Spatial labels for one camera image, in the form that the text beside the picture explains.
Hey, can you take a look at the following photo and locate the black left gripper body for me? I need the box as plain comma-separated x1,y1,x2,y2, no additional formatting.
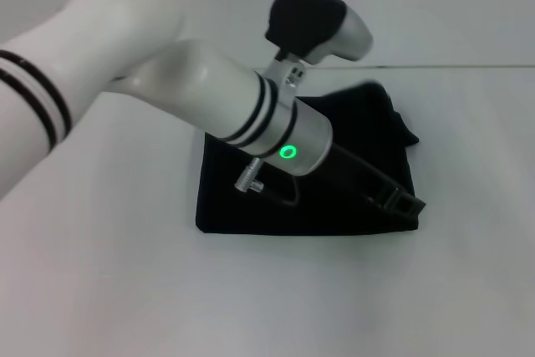
324,143,405,207

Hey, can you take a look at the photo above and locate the black t-shirt with white print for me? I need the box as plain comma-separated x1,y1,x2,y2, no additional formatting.
195,82,423,235

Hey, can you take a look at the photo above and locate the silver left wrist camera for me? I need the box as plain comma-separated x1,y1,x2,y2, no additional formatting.
262,0,375,90

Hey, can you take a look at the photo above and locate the thin grey left gripper cable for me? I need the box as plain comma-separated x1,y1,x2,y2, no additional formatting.
232,156,303,208

